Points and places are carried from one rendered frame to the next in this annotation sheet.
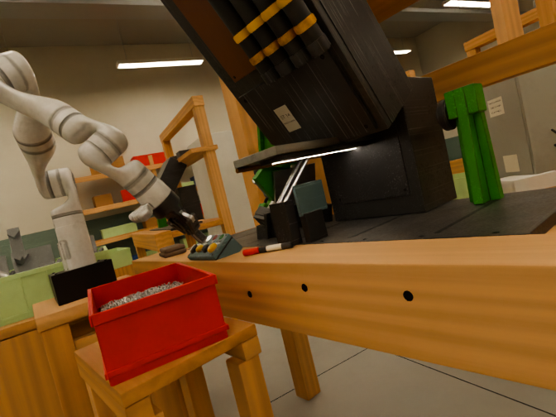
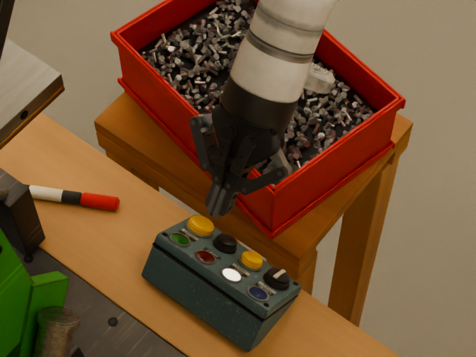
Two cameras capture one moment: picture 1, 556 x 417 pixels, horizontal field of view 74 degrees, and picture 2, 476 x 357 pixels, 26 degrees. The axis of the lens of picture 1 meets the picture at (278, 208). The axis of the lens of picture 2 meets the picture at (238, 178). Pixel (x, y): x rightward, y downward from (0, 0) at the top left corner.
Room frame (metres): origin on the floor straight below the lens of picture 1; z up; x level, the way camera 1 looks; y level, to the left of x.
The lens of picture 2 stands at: (1.53, 0.11, 1.92)
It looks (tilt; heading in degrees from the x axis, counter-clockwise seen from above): 58 degrees down; 167
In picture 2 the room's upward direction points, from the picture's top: straight up
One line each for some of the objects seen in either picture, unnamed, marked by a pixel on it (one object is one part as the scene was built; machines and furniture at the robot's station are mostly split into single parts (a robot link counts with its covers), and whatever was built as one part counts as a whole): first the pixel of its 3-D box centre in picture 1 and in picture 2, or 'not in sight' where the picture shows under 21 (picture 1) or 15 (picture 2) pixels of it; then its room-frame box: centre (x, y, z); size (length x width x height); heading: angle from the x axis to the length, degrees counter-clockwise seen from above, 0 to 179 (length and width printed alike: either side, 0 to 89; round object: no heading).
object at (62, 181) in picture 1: (62, 194); not in sight; (1.24, 0.68, 1.19); 0.09 x 0.09 x 0.17; 24
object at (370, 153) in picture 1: (380, 154); not in sight; (1.08, -0.32, 1.07); 0.30 x 0.18 x 0.34; 40
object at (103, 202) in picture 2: (267, 248); (63, 195); (0.89, 0.05, 0.91); 0.13 x 0.02 x 0.02; 68
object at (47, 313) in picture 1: (90, 298); not in sight; (1.23, 0.68, 0.83); 0.32 x 0.32 x 0.04; 35
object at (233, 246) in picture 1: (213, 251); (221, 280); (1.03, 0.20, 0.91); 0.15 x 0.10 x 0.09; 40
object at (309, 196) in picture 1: (313, 210); not in sight; (0.91, -0.08, 0.97); 0.10 x 0.02 x 0.14; 130
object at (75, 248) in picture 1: (74, 241); not in sight; (1.23, 0.68, 1.03); 0.09 x 0.09 x 0.17; 43
